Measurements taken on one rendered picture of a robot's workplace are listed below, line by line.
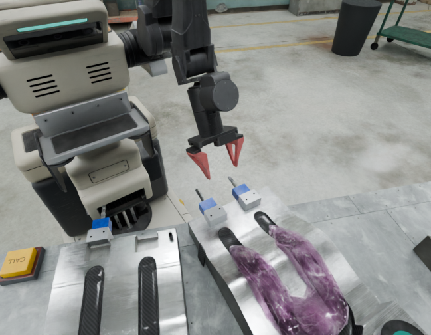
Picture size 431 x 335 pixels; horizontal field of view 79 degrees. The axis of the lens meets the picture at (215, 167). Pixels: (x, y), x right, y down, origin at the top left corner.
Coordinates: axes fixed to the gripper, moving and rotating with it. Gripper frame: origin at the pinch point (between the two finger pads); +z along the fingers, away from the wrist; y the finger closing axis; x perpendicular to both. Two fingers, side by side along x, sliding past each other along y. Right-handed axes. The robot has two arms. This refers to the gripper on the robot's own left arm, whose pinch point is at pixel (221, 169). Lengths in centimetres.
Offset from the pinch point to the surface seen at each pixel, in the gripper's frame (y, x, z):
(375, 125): 212, 90, 66
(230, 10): 320, 431, -113
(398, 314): 11.0, -33.0, 26.5
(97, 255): -32.4, 9.1, 10.4
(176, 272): -19.2, -5.2, 14.9
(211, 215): -4.8, 2.9, 11.7
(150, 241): -20.6, 6.0, 11.9
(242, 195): 5.8, 3.6, 11.0
